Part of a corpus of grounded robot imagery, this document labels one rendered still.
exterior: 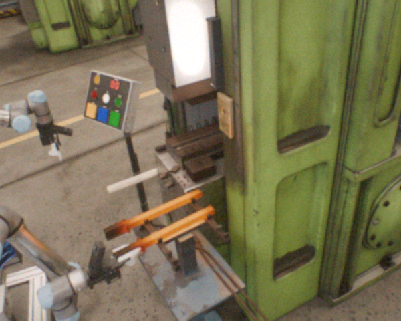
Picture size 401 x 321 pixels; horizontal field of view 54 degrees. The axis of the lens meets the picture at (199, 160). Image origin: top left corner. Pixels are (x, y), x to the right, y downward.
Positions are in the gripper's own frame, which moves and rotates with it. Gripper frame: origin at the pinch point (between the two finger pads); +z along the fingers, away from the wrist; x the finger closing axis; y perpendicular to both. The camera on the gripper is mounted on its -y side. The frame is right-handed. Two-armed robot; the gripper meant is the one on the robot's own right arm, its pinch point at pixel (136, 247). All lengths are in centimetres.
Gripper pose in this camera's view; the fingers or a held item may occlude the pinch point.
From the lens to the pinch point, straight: 148.1
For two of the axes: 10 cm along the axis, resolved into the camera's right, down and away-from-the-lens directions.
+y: 0.9, 8.1, 5.8
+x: 5.3, 4.6, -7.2
